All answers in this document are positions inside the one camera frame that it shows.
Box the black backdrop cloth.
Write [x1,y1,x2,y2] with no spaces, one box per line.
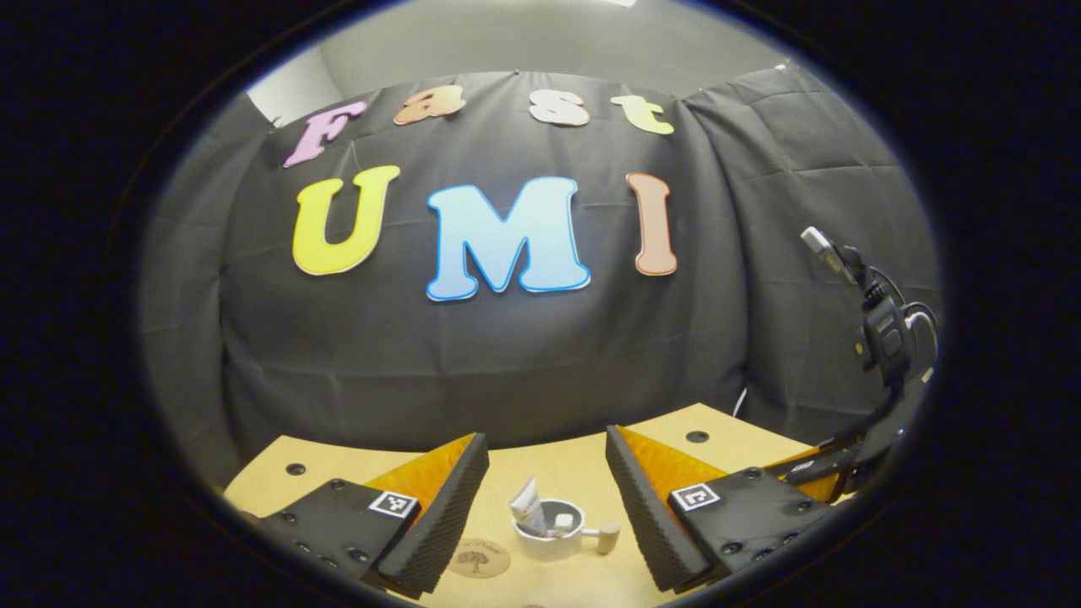
[139,63,942,491]

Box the black cable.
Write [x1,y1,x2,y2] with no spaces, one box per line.
[870,266,940,377]

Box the wooden desktop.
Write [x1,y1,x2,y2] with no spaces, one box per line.
[224,404,854,608]

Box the white toothpaste tube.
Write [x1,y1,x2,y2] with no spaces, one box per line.
[509,477,548,535]

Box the white cup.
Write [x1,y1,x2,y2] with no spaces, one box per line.
[513,498,622,562]

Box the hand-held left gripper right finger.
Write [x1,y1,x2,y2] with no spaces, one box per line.
[605,425,837,592]

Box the round brown coaster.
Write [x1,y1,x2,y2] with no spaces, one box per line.
[448,538,512,579]

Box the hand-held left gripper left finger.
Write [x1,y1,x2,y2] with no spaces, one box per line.
[258,432,491,596]

